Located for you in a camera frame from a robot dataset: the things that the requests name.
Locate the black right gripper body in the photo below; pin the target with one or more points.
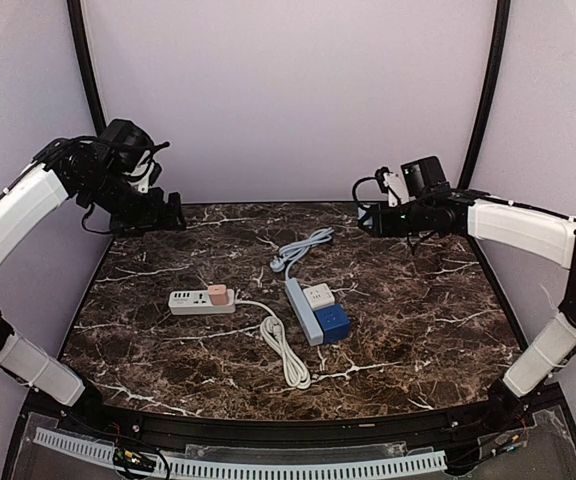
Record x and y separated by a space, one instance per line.
381 221

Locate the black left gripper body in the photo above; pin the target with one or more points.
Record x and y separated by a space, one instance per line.
155 215

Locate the pink charger plug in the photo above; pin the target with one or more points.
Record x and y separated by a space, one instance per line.
218 294

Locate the white cube socket adapter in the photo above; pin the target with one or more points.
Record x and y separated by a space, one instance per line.
319 296

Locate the blue cube socket adapter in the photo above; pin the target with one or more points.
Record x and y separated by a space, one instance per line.
334 323

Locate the light blue power strip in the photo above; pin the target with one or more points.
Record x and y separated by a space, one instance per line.
284 261

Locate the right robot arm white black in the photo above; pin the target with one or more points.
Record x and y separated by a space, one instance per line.
419 199

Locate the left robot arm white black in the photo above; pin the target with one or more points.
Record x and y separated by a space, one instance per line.
116 172

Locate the small circuit board left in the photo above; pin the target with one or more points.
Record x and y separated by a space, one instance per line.
132 461

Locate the small circuit board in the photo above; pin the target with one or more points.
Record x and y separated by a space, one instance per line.
132 461
502 442

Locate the small circuit board right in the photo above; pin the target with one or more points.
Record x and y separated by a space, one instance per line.
502 442

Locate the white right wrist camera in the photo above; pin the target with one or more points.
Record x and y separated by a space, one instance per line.
393 185

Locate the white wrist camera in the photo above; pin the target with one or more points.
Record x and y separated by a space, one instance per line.
393 185
145 174

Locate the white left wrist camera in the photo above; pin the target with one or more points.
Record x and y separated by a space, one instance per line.
145 174

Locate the right black corner post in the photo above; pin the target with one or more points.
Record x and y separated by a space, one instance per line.
493 67

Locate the black corner post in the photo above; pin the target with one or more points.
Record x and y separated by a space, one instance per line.
493 67
85 64

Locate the black front rail frame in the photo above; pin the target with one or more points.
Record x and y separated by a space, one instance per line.
463 432

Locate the left black corner post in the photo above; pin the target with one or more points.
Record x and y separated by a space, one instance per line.
85 64

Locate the white slotted cable duct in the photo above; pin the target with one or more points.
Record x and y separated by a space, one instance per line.
102 454

